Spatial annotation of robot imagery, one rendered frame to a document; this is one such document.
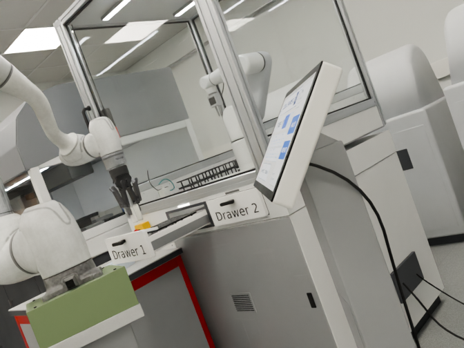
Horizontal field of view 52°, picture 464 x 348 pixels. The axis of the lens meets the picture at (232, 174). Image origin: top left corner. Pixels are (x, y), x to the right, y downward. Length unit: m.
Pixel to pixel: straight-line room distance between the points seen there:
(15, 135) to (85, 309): 1.45
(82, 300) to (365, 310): 0.77
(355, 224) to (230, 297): 1.02
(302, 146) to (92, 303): 0.78
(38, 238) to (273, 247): 0.84
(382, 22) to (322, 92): 3.96
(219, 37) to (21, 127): 1.34
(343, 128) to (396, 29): 2.83
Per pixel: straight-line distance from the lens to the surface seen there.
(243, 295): 2.06
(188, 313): 2.22
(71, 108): 2.88
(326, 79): 1.02
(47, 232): 1.50
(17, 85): 1.76
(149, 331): 2.11
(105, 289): 1.46
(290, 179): 0.99
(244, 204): 1.83
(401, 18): 4.89
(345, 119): 2.20
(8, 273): 1.65
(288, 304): 1.92
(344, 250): 1.22
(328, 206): 1.20
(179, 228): 1.92
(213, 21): 1.79
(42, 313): 1.45
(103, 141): 1.95
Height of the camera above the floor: 1.09
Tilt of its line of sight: 3 degrees down
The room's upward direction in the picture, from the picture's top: 20 degrees counter-clockwise
